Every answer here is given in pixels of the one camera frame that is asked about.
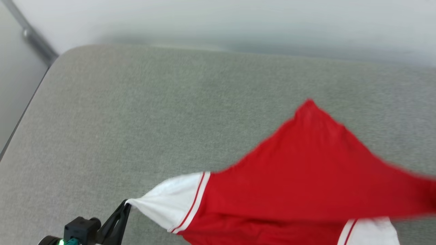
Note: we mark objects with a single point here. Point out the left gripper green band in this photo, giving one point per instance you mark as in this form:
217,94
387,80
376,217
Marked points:
56,241

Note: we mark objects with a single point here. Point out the red garment with white trim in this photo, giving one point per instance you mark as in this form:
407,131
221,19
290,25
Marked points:
306,170

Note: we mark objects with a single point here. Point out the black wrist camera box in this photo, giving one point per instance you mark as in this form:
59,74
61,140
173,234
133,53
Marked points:
80,228

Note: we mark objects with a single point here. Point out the grey metal floor rail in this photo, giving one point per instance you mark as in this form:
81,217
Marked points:
37,44

